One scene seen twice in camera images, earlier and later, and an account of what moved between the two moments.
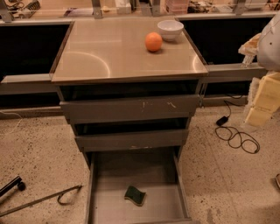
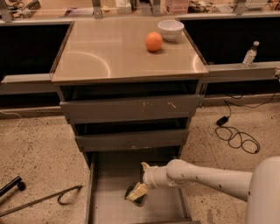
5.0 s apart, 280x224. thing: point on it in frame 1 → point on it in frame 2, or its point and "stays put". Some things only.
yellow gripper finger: x=250 y=47 → x=145 y=166
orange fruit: x=153 y=41 stays put
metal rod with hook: x=3 y=213 stays put
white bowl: x=171 y=30 stays put
